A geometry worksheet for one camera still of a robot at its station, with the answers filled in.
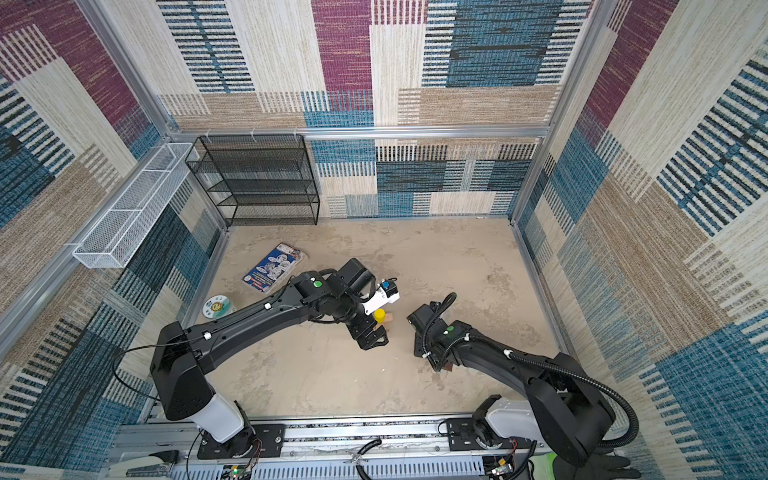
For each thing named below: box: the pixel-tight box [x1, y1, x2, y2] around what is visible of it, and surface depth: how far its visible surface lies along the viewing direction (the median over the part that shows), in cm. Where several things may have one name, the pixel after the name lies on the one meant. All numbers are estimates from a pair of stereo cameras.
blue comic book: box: [242, 242, 304, 293], surface depth 104 cm
